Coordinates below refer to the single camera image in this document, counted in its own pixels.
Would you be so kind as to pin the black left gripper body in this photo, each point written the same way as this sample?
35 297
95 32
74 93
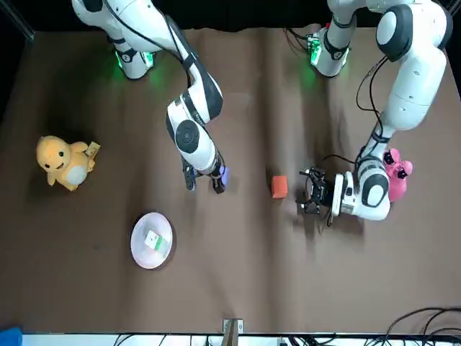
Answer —
328 192

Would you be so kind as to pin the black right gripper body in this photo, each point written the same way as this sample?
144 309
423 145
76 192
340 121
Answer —
220 162

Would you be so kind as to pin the purple foam block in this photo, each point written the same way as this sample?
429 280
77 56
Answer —
226 178

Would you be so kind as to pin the orange foam block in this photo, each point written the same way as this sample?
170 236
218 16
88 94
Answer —
279 187

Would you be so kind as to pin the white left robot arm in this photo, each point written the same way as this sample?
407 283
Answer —
407 93

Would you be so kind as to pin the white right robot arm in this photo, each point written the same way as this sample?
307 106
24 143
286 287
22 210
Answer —
194 108

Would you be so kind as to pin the pink plush toy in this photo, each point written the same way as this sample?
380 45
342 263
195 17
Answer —
398 187

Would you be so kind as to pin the small puzzle cube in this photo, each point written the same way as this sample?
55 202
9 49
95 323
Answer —
156 241

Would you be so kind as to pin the white round plate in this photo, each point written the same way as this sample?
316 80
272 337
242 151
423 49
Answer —
144 252

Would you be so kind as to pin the yellow plush toy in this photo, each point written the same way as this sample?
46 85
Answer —
61 162

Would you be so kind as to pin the white desk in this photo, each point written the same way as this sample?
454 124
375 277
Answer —
72 341

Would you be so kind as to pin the blue plastic tray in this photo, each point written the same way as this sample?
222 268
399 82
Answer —
9 337

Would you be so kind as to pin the aluminium frame post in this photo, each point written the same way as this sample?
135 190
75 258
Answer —
232 333

